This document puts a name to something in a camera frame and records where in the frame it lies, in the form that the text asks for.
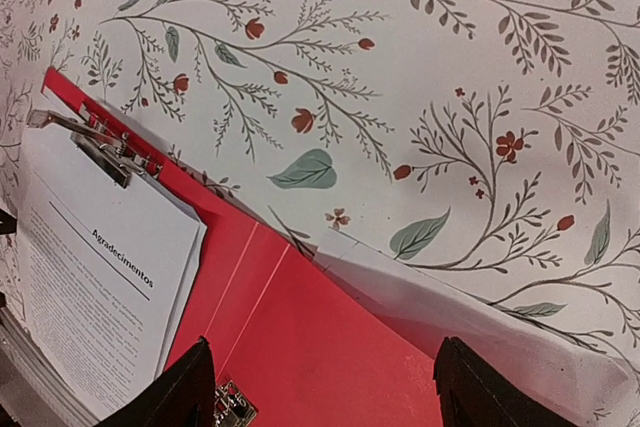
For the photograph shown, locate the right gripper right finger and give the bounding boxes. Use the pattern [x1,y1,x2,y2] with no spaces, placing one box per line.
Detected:
[433,337,574,427]

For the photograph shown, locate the printed white paper sheets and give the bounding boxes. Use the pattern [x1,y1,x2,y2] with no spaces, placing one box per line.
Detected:
[16,125,206,419]

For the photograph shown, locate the spine metal folder clip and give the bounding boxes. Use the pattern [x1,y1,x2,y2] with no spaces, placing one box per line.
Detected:
[213,381,258,427]

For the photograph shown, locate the separate printed paper sheet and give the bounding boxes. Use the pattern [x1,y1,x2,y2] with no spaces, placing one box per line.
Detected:
[314,230,639,426]

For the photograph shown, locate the red file folder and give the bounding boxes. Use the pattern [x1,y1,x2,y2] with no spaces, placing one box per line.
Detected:
[43,69,441,426]

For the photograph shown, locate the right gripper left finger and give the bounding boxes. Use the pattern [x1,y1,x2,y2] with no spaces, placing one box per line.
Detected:
[96,337,216,427]

